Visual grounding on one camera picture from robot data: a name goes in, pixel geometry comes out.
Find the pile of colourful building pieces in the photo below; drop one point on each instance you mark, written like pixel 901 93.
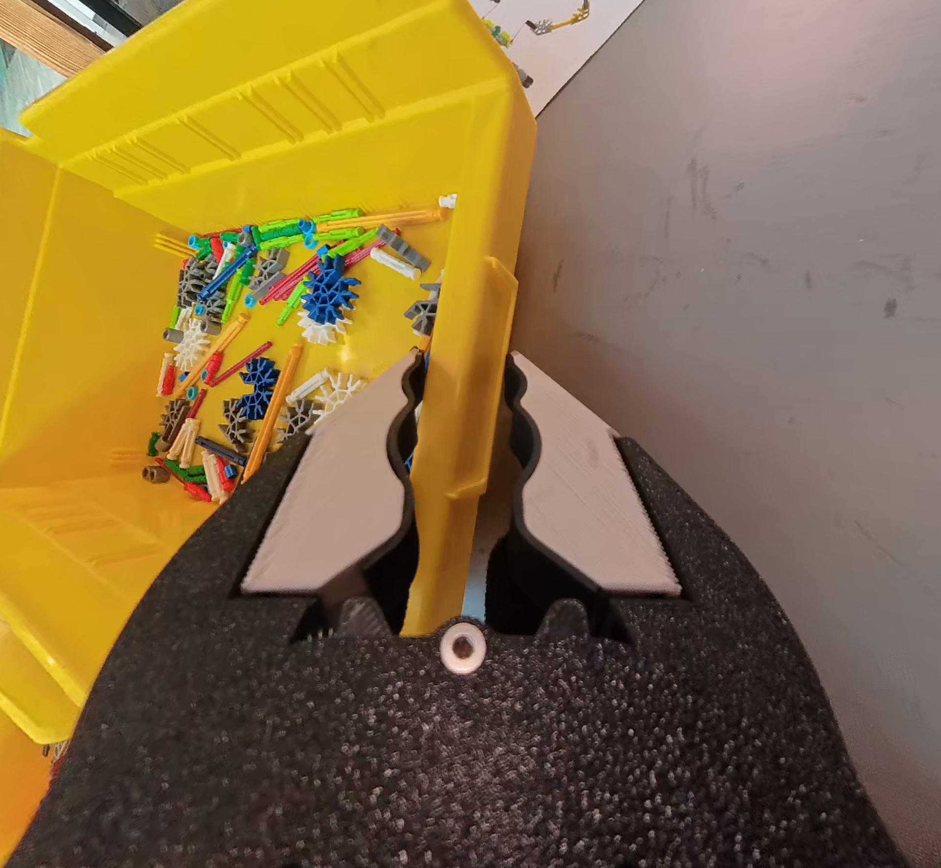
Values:
pixel 327 291

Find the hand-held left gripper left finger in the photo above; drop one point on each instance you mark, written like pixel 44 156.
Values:
pixel 331 508

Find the wooden post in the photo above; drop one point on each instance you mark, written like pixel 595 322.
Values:
pixel 44 30

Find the grey desk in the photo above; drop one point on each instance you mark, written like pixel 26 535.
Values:
pixel 735 295

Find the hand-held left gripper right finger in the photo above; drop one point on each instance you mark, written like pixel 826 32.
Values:
pixel 595 515

